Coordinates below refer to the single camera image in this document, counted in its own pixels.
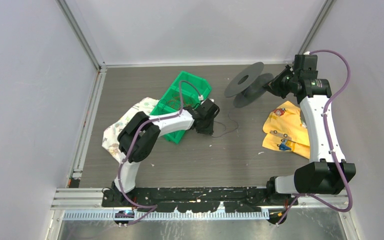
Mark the purple wire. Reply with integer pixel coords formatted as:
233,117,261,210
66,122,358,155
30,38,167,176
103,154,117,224
211,107,240,139

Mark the black cable spool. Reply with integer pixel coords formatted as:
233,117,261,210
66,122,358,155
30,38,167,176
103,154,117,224
224,62,274,108

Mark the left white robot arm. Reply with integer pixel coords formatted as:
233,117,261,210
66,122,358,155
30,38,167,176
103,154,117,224
114,99,220,207

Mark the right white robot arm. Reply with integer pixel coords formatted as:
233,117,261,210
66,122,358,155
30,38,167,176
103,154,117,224
265,54,356,205

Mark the green three-compartment bin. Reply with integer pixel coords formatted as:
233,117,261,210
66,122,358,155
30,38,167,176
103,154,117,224
151,70,212,145

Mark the yellow printed cloth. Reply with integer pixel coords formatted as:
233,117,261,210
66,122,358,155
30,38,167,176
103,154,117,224
262,101,310,159

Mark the white patterned cloth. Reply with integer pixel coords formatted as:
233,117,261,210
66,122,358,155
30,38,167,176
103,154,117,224
101,97,159,163

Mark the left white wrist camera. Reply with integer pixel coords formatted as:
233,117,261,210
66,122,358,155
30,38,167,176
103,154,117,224
198,95,215,104

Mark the orange wire bundle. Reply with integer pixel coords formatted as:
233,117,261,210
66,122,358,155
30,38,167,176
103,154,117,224
166,94,193,110

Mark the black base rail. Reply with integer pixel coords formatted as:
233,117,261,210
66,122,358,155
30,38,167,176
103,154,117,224
102,186,293,213

